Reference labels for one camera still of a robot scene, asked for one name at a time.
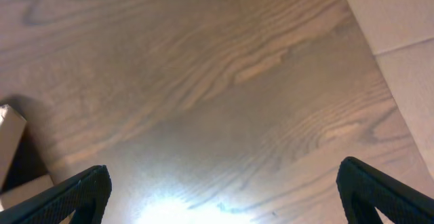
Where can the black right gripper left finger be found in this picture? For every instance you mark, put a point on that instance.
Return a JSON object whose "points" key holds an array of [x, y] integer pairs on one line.
{"points": [[84, 196]]}

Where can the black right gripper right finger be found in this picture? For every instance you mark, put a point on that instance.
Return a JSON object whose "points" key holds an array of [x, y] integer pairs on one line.
{"points": [[366, 192]]}

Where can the cardboard box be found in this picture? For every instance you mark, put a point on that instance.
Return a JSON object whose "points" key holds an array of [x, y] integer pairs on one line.
{"points": [[23, 173]]}

